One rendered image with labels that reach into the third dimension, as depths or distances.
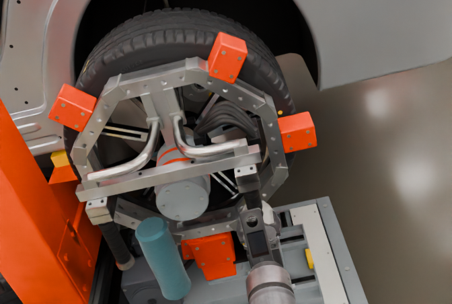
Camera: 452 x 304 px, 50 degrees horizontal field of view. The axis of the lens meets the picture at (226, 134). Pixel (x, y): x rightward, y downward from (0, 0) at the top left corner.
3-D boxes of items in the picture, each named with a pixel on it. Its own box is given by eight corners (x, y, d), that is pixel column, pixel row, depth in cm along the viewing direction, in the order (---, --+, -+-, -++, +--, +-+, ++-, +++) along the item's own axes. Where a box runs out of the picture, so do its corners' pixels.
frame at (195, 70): (293, 203, 148) (261, 39, 118) (298, 218, 143) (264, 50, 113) (122, 239, 152) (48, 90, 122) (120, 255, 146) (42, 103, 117)
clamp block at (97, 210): (118, 195, 117) (110, 178, 114) (114, 221, 110) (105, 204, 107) (98, 200, 118) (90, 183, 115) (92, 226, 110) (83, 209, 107)
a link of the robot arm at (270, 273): (243, 286, 93) (293, 276, 92) (241, 266, 97) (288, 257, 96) (252, 315, 98) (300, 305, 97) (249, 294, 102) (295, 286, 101)
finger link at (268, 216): (264, 215, 118) (264, 244, 111) (260, 197, 115) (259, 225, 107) (277, 214, 118) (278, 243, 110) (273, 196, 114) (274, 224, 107)
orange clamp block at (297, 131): (280, 138, 136) (311, 131, 136) (284, 155, 130) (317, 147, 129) (276, 118, 132) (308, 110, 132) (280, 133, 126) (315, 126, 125)
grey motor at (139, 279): (195, 250, 210) (172, 190, 191) (196, 337, 175) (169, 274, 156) (155, 259, 211) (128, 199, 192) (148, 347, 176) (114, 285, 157)
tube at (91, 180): (165, 126, 123) (152, 91, 118) (161, 173, 107) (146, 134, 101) (98, 142, 125) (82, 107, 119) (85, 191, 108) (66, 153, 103)
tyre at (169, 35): (243, -32, 134) (35, 56, 144) (253, -5, 114) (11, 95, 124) (310, 148, 169) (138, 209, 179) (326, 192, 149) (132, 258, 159)
